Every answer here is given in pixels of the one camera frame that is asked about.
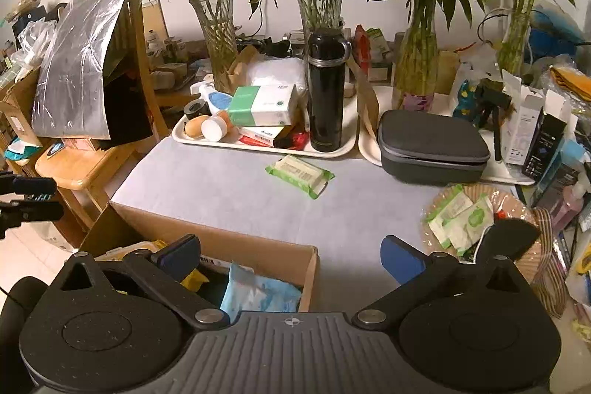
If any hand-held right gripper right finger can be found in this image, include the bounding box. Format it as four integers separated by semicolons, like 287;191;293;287
352;236;527;329

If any cardboard box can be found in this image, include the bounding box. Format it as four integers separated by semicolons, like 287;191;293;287
78;200;320;316

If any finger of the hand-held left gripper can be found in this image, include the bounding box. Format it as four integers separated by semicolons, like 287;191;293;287
0;200;64;239
0;172;57;198

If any green white carton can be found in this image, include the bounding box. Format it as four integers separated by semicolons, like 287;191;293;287
369;29;393;81

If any black fabric piece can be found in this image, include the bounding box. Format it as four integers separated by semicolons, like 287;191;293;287
475;219;541;265

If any brown cardboard carton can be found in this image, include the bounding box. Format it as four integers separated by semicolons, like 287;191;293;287
0;71;42;145

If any white open carton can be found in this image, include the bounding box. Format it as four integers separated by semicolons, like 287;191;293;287
501;71;546;166

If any red snack packet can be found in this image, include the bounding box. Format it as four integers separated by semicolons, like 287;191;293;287
353;25;370;72

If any blue patterned bag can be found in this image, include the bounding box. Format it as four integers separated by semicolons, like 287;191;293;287
452;78;483;120

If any green white tissue box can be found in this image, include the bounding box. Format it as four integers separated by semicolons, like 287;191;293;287
226;83;298;127

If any white capped bottle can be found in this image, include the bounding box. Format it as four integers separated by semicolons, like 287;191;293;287
201;116;227;142

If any red black packet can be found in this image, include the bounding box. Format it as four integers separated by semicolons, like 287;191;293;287
274;131;309;149

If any crumpled white plastic bag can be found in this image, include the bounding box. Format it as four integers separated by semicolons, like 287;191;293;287
457;43;504;81

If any red white box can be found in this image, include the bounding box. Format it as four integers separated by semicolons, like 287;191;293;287
238;124;296;145

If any wooden chair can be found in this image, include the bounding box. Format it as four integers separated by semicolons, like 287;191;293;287
34;0;171;233

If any striped woven strap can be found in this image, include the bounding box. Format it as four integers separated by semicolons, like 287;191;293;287
534;208;568;317

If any silver foil sheet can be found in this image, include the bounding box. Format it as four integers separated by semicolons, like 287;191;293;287
31;0;132;141

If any cream cylinder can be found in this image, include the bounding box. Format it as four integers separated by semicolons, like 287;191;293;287
436;50;460;95

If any grey zip case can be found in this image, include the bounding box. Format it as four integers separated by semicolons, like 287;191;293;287
377;110;491;185

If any blue wet wipe packet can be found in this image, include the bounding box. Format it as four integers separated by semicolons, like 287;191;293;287
221;263;303;315

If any black thermos flask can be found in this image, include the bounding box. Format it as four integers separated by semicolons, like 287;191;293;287
307;31;352;153

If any beige packet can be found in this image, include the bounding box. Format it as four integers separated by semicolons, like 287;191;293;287
95;241;160;261

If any black mini tripod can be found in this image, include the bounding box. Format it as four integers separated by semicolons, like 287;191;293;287
473;79;513;162

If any brown paper bag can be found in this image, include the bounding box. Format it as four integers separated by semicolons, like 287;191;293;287
345;52;385;138
225;45;259;95

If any green wet wipe packet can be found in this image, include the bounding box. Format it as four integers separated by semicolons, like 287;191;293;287
445;195;495;256
425;185;474;249
264;154;336;200

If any white plastic tray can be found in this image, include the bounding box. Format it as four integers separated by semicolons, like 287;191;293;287
172;92;359;158
359;86;539;185

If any blue white spray bottle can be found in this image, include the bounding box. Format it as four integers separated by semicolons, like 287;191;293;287
190;80;234;115

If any teal white packet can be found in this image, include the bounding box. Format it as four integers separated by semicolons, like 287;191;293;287
4;140;38;164

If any yellow cloth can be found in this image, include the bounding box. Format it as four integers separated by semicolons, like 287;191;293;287
549;66;591;102

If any black slim box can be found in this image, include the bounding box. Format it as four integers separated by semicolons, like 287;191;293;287
522;113;568;180

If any pink bottle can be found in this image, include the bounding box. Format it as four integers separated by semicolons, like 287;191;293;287
549;179;587;233

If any dark blue box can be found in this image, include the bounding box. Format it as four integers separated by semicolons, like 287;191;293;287
531;145;587;210

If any yellow packet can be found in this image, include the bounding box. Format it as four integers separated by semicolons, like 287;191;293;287
154;239;211;291

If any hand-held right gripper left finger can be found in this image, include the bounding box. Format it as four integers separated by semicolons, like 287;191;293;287
62;234;232;330

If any black round jar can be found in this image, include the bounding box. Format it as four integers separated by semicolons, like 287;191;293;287
183;99;212;120

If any light blue tablecloth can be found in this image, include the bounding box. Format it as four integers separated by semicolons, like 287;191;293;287
111;136;522;298

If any clear plastic bag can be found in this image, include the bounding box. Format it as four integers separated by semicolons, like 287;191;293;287
14;18;56;67

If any round woven plate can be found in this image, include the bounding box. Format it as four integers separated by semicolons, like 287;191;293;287
419;184;550;284

